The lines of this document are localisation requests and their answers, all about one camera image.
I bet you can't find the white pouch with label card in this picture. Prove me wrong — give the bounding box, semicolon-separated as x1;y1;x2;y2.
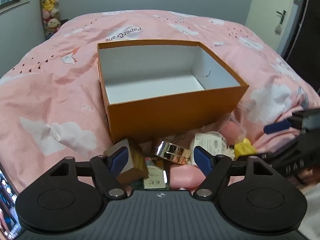
188;132;235;165

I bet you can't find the gold square box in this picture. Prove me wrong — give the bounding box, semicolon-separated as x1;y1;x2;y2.
103;138;149;185

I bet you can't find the green glass bottle with label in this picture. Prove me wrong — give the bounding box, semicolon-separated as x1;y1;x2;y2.
143;157;168;190

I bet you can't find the orange cardboard box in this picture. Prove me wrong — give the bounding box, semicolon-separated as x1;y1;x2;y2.
97;40;248;143

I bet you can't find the pink plastic bottle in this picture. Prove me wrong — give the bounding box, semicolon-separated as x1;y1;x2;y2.
169;165;206;189

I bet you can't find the pink cloud-print bedspread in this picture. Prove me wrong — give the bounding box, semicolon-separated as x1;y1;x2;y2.
1;10;319;191

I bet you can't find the plush toy hanging column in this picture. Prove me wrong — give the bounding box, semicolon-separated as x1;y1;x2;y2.
40;0;61;40

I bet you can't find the white door with handle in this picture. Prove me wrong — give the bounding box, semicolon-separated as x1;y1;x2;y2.
245;0;299;54

